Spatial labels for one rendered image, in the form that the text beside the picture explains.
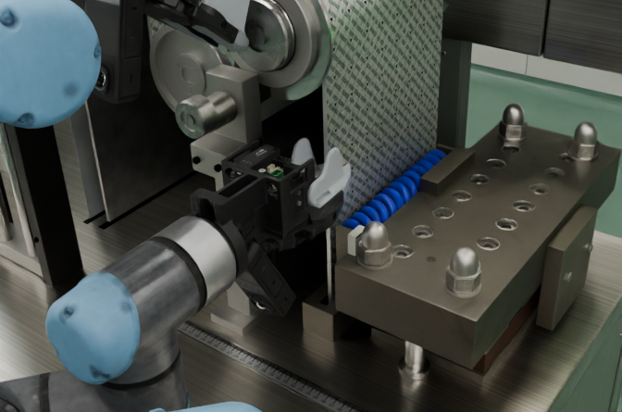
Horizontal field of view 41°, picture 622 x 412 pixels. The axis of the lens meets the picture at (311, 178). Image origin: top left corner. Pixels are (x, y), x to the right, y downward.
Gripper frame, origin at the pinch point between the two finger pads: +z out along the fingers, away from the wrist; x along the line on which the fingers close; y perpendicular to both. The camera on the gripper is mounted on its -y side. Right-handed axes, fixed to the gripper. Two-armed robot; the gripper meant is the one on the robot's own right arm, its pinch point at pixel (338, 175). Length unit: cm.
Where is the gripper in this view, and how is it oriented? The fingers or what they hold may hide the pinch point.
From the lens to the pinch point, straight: 87.7
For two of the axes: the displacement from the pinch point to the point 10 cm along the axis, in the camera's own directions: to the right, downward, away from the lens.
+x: -8.0, -2.8, 5.3
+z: 5.9, -4.2, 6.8
